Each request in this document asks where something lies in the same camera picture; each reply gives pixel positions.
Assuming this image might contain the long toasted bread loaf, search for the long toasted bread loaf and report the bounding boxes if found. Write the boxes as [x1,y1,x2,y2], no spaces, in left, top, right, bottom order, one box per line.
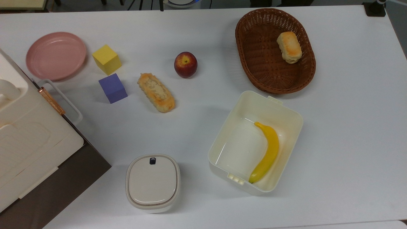
[137,73,176,113]

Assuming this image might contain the white blue round robot base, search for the white blue round robot base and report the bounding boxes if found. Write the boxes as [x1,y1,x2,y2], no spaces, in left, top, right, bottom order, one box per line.
[163,0,200,9]

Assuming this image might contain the brown wicker oval basket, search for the brown wicker oval basket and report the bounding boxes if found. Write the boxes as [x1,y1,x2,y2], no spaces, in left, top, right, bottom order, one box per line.
[235,8,316,94]

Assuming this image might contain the small bread roll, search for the small bread roll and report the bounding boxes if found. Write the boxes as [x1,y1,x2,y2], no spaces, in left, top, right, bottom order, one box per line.
[276,31,303,64]

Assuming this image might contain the white open plastic box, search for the white open plastic box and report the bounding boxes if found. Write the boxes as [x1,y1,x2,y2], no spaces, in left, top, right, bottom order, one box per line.
[208,90,304,196]

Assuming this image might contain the red apple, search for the red apple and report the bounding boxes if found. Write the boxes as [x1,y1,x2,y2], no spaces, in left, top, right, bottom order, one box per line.
[174,52,198,79]

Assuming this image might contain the yellow banana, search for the yellow banana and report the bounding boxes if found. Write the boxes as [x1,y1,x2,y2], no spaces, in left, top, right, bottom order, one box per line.
[248,121,280,184]

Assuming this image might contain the small lidded white container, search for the small lidded white container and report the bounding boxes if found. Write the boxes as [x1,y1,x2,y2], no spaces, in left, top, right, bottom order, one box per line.
[125,154,181,213]

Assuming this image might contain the purple cube block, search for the purple cube block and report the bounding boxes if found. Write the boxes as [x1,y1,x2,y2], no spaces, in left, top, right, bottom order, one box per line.
[98,73,128,104]

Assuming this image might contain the yellow cube block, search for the yellow cube block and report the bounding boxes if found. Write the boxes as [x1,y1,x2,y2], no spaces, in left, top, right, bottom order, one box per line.
[92,44,122,76]

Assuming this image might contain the black tripod legs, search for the black tripod legs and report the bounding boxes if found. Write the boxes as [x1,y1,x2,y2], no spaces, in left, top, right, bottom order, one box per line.
[127,0,164,12]

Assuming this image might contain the dark brown base board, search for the dark brown base board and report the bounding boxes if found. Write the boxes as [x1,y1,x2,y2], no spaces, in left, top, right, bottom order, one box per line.
[0,114,112,229]

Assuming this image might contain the pink round plate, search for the pink round plate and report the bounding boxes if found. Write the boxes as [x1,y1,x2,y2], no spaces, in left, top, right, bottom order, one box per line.
[26,31,87,81]

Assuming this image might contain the white toy oven appliance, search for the white toy oven appliance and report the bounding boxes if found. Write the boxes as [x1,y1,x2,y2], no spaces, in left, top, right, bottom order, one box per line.
[0,48,85,213]

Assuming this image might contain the pale yellow side table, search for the pale yellow side table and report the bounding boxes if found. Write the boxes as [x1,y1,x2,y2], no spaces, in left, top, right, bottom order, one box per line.
[0,0,49,12]

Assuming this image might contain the white appliance door handle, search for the white appliance door handle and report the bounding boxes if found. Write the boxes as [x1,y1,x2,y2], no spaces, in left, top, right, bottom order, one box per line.
[36,79,83,126]

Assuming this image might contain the black table clamp mount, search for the black table clamp mount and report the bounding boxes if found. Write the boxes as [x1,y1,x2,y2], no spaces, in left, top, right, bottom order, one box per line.
[362,0,387,17]

